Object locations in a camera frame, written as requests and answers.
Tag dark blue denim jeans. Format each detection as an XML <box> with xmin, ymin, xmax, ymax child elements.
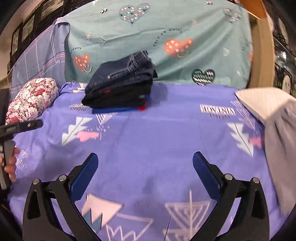
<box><xmin>85</xmin><ymin>50</ymin><xmax>158</xmax><ymax>94</ymax></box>

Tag person's left hand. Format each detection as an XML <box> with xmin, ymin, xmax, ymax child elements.
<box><xmin>4</xmin><ymin>147</ymin><xmax>20</xmax><ymax>182</ymax></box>

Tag red floral pillow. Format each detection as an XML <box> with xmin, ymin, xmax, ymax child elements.
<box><xmin>6</xmin><ymin>78</ymin><xmax>59</xmax><ymax>125</ymax></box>

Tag blue plaid pillow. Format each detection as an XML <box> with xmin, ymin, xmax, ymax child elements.
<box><xmin>11</xmin><ymin>18</ymin><xmax>70</xmax><ymax>98</ymax></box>

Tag folded blue garment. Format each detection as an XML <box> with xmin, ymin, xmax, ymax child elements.
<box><xmin>91</xmin><ymin>95</ymin><xmax>150</xmax><ymax>114</ymax></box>

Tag grey fleece blanket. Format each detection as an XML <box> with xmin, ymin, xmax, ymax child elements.
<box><xmin>264</xmin><ymin>100</ymin><xmax>295</xmax><ymax>215</ymax></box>

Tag purple patterned bed sheet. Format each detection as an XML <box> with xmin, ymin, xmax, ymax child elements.
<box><xmin>9</xmin><ymin>83</ymin><xmax>285</xmax><ymax>240</ymax></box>

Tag folded black garment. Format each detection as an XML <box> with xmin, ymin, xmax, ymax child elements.
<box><xmin>82</xmin><ymin>84</ymin><xmax>152</xmax><ymax>109</ymax></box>

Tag white quilted pillow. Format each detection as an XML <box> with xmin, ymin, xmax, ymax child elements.
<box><xmin>235</xmin><ymin>87</ymin><xmax>295</xmax><ymax>124</ymax></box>

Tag folded red garment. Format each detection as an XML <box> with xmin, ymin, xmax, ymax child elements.
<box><xmin>137</xmin><ymin>103</ymin><xmax>147</xmax><ymax>111</ymax></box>

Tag teal heart-print quilt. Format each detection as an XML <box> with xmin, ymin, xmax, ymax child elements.
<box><xmin>64</xmin><ymin>1</ymin><xmax>252</xmax><ymax>89</ymax></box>

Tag dark framed wall pictures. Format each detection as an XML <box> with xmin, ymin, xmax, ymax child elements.
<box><xmin>7</xmin><ymin>0</ymin><xmax>91</xmax><ymax>72</ymax></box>

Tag wooden bed post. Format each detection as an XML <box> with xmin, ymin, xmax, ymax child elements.
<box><xmin>240</xmin><ymin>0</ymin><xmax>275</xmax><ymax>88</ymax></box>

